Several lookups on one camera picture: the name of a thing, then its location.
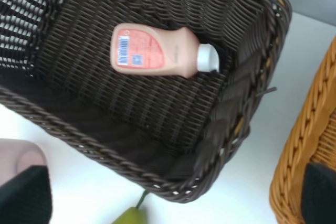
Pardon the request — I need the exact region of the translucent pink plastic cup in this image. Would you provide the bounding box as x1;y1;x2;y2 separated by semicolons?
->
0;138;47;186

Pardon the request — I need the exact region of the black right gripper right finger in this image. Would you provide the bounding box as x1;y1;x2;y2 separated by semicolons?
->
301;163;335;224

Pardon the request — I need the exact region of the dark brown wicker basket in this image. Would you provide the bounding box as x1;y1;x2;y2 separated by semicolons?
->
1;0;292;203

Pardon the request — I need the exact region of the orange wicker basket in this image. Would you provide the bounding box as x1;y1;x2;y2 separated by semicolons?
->
269;40;335;223

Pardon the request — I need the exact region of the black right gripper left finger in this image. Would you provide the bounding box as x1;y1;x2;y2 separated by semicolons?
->
1;166;52;224

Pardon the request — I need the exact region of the pink bottle with white cap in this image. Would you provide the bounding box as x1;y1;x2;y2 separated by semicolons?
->
110;23;220;78

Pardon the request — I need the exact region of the red green mango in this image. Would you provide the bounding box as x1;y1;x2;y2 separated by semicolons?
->
112;190;150;224

